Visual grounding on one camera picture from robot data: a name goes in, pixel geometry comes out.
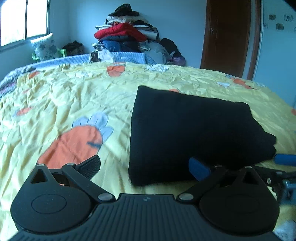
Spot floral white pillow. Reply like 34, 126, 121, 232
31, 33, 60, 61

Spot brown wooden door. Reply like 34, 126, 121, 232
201, 1, 262, 80

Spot patterned patchwork bed sheet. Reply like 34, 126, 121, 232
0, 67, 36, 98

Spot green plastic chair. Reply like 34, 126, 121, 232
32, 49, 67, 62

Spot white wardrobe with flower decals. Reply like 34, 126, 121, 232
253, 1, 295, 108

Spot red jacket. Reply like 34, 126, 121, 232
94, 23, 147, 42

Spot black pants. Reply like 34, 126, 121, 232
128, 86, 276, 186

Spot blue quilted blanket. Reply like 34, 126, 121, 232
34, 51, 158, 68

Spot pile of folded clothes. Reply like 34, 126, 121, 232
92, 4, 186, 66

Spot window with grey frame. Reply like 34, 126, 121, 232
1, 0, 50, 51

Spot yellow carrot-print bedspread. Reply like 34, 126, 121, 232
1, 63, 295, 240

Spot black bag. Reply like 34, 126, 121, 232
62, 41, 85, 56

